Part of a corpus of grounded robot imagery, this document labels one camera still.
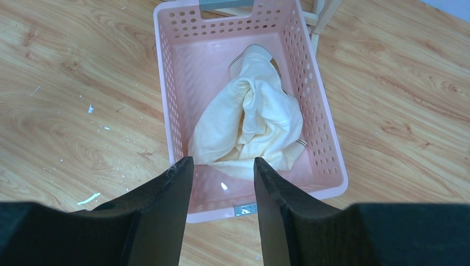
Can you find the pink plastic basket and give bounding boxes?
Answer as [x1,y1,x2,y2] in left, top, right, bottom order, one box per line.
[154,1,348,223]

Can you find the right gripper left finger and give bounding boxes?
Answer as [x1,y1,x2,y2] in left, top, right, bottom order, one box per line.
[1,156,194,265]

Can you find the cream underwear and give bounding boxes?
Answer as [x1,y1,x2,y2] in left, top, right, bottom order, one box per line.
[188,44,307,180]

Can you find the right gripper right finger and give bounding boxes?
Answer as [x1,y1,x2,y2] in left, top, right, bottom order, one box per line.
[254,157,469,265]

